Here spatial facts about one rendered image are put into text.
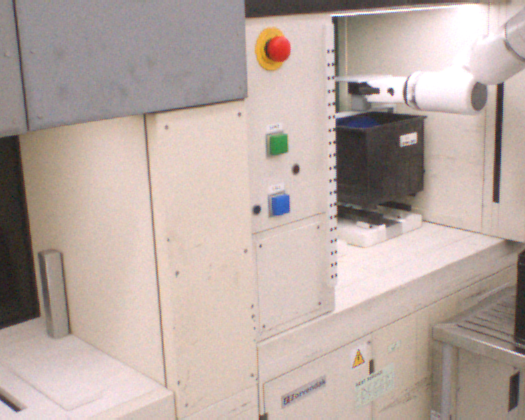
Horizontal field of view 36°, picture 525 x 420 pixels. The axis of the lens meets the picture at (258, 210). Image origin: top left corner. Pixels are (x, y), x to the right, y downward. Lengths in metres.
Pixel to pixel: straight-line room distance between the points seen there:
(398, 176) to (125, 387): 0.87
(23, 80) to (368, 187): 0.97
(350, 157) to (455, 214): 0.32
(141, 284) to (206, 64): 0.35
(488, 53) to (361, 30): 0.58
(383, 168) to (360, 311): 0.42
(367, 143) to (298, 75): 0.49
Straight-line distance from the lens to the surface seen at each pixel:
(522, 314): 1.64
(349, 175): 1.81
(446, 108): 1.71
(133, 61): 1.09
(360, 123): 1.90
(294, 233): 1.36
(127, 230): 1.25
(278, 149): 1.27
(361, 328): 1.54
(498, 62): 1.55
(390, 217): 1.94
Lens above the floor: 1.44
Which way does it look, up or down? 16 degrees down
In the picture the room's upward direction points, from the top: 2 degrees counter-clockwise
